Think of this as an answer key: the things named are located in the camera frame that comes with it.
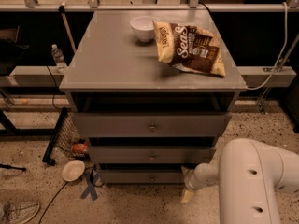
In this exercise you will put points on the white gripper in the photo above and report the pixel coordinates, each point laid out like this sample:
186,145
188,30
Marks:
191,181

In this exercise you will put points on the grey bottom drawer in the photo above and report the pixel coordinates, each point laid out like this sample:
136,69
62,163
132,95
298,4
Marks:
141,176

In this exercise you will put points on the grey drawer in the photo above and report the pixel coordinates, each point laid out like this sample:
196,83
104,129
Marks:
150,154
141,176
150,125

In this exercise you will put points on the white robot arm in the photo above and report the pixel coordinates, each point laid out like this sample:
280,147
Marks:
249,175

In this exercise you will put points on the grey middle drawer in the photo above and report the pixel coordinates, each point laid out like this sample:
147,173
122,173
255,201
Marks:
150,154

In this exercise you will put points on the grey drawer cabinet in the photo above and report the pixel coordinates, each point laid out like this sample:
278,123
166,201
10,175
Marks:
112,72

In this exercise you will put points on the grey top drawer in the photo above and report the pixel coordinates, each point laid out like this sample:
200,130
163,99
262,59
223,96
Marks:
150,125

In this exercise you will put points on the orange can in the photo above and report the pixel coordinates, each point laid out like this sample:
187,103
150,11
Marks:
79,148

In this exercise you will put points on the small cream plate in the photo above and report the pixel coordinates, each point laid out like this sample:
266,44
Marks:
73,170

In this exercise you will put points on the brown yellow chip bag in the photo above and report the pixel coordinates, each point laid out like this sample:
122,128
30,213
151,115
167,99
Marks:
189,48

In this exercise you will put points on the black metal bar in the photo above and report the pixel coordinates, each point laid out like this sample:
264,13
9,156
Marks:
47,156

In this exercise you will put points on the white ceramic bowl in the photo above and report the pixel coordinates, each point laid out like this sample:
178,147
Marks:
143,28

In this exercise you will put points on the grey sneaker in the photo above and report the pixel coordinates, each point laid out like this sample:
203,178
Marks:
18,213

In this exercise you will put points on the black rod on floor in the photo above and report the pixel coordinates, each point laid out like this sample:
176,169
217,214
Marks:
4,166

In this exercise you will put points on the clear plastic water bottle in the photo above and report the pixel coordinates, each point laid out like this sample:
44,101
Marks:
58,58

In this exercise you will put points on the wire mesh basket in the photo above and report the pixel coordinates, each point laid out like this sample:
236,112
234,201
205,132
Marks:
68,136

